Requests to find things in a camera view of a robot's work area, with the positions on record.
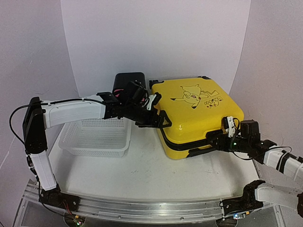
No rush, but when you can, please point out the black pink drawer organizer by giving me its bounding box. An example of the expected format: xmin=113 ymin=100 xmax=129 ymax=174
xmin=112 ymin=72 xmax=148 ymax=105

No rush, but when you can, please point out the yellow Pikachu hard-shell suitcase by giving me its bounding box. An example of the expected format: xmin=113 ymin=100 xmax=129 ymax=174
xmin=149 ymin=76 xmax=244 ymax=159

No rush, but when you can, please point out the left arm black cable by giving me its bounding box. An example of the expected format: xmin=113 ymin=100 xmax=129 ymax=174
xmin=9 ymin=104 xmax=33 ymax=147

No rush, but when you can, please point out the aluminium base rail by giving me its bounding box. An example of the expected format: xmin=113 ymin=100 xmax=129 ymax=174
xmin=22 ymin=179 xmax=282 ymax=222

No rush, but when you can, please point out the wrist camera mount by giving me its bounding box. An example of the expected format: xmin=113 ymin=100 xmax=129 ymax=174
xmin=123 ymin=80 xmax=162 ymax=110
xmin=222 ymin=116 xmax=260 ymax=142

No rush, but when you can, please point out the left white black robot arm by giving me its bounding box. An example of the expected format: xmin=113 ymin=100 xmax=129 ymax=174
xmin=22 ymin=92 xmax=172 ymax=211

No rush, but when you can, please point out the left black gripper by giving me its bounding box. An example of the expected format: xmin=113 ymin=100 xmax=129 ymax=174
xmin=125 ymin=102 xmax=173 ymax=129

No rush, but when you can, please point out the white perforated plastic basket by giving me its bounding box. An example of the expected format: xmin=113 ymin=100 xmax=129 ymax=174
xmin=59 ymin=118 xmax=132 ymax=157

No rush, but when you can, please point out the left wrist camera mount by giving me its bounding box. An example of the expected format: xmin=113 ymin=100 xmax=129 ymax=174
xmin=123 ymin=80 xmax=162 ymax=110

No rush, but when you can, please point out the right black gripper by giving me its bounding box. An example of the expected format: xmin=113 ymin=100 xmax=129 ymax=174
xmin=207 ymin=134 xmax=250 ymax=154

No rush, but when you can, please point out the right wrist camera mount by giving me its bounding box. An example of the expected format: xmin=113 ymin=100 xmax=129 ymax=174
xmin=222 ymin=116 xmax=260 ymax=142

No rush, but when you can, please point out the small green circuit board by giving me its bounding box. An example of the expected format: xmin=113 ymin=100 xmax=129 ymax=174
xmin=66 ymin=218 xmax=85 ymax=227

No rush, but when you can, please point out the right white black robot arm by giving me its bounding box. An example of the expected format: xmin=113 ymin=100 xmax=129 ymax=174
xmin=187 ymin=130 xmax=303 ymax=219

